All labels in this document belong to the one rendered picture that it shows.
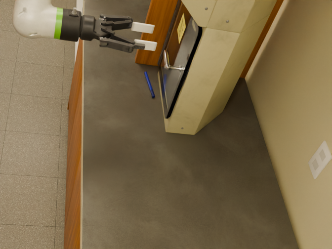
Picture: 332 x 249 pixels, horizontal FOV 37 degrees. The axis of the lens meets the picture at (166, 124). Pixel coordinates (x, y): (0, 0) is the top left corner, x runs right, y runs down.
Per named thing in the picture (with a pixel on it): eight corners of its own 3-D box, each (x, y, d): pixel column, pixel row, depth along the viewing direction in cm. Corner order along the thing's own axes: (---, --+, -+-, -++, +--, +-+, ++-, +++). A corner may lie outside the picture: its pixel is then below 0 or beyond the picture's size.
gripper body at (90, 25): (82, 25, 143) (113, 29, 145) (82, 8, 149) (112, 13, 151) (78, 45, 148) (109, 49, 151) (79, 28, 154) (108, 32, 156)
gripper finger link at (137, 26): (131, 30, 156) (130, 29, 157) (152, 33, 158) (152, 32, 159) (133, 22, 154) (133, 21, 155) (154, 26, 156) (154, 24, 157)
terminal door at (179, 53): (159, 65, 198) (188, -22, 170) (167, 121, 177) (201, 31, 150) (157, 65, 198) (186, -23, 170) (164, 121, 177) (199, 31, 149)
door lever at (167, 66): (176, 56, 172) (178, 50, 170) (179, 74, 166) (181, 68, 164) (161, 54, 171) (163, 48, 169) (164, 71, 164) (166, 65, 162)
